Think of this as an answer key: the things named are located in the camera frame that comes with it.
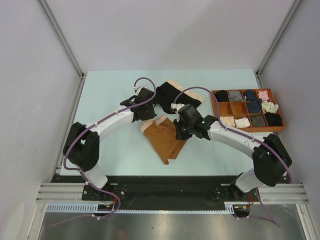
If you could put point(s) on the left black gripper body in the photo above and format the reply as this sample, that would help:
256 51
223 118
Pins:
149 113

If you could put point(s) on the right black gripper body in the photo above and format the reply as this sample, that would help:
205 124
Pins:
184 130

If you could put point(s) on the brown boxer underwear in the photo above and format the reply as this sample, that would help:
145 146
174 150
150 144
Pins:
161 134

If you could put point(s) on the navy blue underwear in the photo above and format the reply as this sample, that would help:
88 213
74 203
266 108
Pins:
254 106

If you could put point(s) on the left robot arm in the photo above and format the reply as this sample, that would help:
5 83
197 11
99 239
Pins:
82 147

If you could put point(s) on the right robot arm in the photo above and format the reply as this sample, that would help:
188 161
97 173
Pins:
270 157

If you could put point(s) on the black underwear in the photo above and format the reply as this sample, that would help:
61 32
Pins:
167 93

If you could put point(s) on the rolled beige garment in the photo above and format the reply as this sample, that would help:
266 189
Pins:
228 121

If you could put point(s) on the rolled black garment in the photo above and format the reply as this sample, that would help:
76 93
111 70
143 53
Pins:
273 119
222 96

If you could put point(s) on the rolled grey striped garment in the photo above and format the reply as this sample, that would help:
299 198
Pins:
235 96

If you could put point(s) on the rolled white garment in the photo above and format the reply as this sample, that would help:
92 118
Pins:
242 123

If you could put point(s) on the wooden compartment tray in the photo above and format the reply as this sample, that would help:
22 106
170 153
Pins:
238 109

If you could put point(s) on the rolled navy garment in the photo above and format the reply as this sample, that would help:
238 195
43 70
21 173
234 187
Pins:
249 95

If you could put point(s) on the rolled dark grey garment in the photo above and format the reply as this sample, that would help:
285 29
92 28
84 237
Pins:
257 121

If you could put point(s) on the rolled pink garment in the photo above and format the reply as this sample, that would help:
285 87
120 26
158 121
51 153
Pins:
263 95

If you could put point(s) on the rolled cream garment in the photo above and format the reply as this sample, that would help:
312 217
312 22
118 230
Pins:
269 107

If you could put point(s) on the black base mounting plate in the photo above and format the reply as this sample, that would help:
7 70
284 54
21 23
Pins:
203 192

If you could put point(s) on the rolled black garment front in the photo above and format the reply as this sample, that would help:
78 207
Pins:
273 119

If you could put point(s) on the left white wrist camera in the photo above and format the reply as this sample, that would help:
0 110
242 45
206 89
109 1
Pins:
137 89

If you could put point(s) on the white slotted cable duct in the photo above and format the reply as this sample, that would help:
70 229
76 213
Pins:
106 208

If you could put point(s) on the left aluminium frame post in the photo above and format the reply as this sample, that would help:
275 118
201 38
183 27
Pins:
49 15

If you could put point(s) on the aluminium frame post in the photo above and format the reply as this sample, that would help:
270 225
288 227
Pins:
49 15
278 36

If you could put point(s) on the right aluminium frame post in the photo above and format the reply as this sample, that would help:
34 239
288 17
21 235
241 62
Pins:
278 36

